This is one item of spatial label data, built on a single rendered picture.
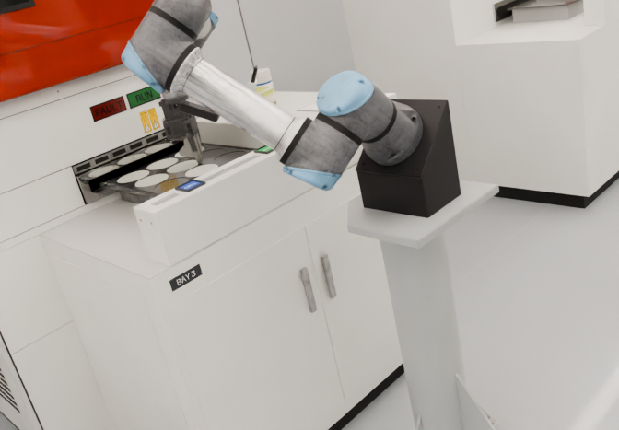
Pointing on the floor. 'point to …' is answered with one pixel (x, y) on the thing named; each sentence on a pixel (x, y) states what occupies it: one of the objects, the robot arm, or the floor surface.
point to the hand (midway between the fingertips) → (201, 158)
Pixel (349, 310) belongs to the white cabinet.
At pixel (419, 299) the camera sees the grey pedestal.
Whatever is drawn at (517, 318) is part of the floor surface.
